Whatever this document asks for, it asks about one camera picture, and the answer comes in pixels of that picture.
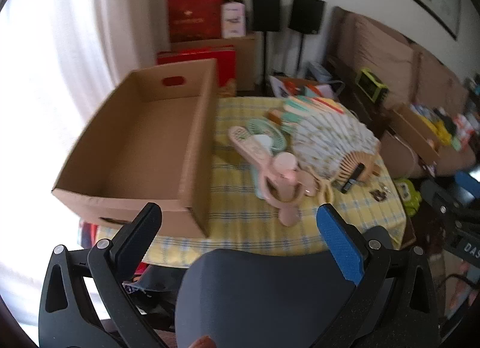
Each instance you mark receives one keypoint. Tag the yellow plaid tablecloth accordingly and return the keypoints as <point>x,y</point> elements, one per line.
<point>240,198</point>

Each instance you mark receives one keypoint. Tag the black speaker stand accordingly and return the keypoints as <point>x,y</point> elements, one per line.
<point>300,52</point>
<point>266,59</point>

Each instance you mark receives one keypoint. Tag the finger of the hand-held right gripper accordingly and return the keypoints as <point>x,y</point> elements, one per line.
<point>468,185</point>

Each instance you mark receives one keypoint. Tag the white open box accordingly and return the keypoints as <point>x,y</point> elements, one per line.
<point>279,87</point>

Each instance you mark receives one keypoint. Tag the green toy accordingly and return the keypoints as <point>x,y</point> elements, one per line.
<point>408,198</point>

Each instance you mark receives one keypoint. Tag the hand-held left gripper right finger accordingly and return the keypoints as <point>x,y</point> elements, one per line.
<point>339,247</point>

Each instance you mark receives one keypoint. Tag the pink handheld fan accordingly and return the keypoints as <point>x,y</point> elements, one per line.
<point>249,147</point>

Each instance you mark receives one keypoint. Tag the red gift bag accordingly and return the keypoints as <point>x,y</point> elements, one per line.
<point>193,18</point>

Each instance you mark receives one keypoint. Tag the white curtain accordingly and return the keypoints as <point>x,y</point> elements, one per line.
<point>75,33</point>

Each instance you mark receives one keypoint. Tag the grey chair back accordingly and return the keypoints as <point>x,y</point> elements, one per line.
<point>262,295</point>

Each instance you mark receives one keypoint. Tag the red gift box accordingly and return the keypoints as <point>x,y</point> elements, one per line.
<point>225,70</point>

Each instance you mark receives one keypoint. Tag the person's left hand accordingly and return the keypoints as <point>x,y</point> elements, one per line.
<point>203,342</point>

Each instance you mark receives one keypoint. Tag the green daisy handheld fan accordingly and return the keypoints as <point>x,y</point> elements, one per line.
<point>279,138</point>

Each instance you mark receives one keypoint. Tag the green black box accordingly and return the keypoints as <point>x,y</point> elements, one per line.
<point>369,84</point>

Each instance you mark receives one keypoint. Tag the brown sofa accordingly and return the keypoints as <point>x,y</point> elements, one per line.
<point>375,40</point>

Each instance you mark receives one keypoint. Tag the tall cardboard box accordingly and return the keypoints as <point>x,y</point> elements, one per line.
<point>245,59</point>

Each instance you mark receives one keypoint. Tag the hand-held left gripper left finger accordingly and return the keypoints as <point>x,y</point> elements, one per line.
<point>140,232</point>

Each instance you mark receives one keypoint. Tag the black clip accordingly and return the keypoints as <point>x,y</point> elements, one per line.
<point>352,179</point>

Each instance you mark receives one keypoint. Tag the floral paper folding fan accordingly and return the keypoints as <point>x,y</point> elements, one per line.
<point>330,142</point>

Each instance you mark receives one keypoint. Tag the small dark trinket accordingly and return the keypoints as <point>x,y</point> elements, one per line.
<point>379,194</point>

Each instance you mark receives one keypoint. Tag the painted folding fan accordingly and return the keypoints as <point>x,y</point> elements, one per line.
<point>300,108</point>

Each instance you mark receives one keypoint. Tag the pile of colourful small things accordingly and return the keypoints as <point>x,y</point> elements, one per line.
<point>453,127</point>

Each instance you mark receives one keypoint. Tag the small cardboard tray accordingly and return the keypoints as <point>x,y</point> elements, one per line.
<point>412,130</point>

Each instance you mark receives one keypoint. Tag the black speaker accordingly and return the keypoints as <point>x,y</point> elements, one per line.
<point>305,14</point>
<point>266,9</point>

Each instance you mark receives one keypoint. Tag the white pink box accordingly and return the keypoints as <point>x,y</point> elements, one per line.
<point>233,18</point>

